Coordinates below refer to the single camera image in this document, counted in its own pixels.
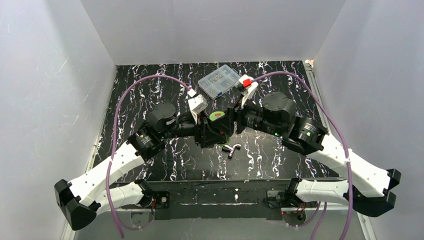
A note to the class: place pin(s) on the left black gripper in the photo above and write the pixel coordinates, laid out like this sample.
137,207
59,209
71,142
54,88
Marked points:
203,132

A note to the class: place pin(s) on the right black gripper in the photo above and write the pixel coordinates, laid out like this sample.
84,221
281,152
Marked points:
238,120

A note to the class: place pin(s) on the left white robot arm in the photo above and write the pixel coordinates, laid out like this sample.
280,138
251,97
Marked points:
83,198

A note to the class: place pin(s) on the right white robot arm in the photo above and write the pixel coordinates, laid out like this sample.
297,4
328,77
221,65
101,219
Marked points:
361,185

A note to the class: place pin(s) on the chrome faucet tap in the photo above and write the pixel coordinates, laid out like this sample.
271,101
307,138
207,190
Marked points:
230,149

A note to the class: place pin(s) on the clear plastic organizer box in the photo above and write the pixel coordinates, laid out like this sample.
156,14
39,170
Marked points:
219,81

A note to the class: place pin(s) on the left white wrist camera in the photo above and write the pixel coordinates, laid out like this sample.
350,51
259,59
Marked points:
197,103

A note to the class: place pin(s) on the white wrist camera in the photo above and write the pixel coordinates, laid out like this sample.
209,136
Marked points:
247,87
197,103

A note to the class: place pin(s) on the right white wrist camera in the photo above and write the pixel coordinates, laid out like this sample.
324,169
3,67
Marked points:
247,87

